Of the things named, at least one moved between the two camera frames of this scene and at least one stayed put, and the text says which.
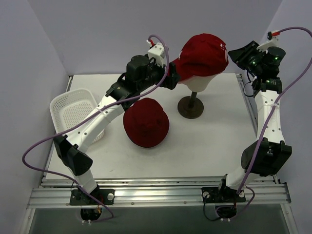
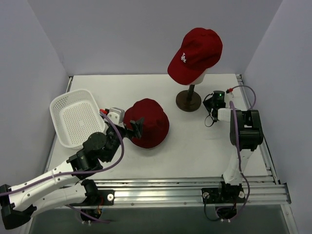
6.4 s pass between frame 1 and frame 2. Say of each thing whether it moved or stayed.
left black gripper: moved
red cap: moved
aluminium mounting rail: stayed
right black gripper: moved
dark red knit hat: stayed
